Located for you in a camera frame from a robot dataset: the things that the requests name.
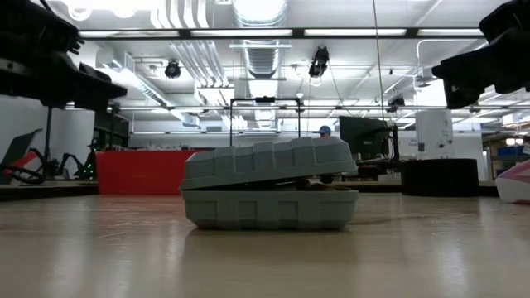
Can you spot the pink white plastic tool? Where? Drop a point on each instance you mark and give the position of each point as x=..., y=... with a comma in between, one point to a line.
x=515, y=182

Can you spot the background workbench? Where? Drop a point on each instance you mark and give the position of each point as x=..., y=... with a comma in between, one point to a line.
x=377, y=169

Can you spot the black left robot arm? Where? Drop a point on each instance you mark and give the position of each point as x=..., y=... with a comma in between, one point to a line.
x=33, y=25

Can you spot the grey plastic tool case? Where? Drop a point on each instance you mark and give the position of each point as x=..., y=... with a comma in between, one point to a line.
x=269, y=207

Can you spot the person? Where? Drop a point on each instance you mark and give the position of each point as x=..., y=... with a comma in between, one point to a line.
x=325, y=130

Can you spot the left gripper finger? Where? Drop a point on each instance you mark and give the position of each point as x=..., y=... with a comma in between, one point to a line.
x=101, y=93

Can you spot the grey duct tape roll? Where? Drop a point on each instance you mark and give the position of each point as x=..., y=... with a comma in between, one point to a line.
x=439, y=178

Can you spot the white cylindrical appliance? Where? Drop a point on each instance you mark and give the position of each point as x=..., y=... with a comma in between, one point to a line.
x=435, y=132

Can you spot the black background rig frame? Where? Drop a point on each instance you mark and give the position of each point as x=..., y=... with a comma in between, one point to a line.
x=230, y=120
x=48, y=136

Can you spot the red plastic bin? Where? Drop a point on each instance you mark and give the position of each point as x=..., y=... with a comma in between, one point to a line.
x=141, y=171

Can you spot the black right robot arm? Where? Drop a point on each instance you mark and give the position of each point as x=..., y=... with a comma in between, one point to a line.
x=509, y=16

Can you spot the background black robot arm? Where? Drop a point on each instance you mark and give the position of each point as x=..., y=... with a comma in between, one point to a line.
x=39, y=163
x=68, y=163

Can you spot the dark slanted panel with red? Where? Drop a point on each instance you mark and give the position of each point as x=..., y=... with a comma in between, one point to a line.
x=18, y=145

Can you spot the blue storage bins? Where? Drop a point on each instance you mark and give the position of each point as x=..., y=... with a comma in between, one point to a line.
x=511, y=151

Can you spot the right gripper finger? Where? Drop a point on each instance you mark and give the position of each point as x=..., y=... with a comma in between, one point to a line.
x=468, y=78

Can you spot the black computer monitor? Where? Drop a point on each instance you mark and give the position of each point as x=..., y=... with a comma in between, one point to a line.
x=364, y=136

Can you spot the black hanging ceiling camera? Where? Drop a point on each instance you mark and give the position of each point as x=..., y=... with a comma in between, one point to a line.
x=319, y=62

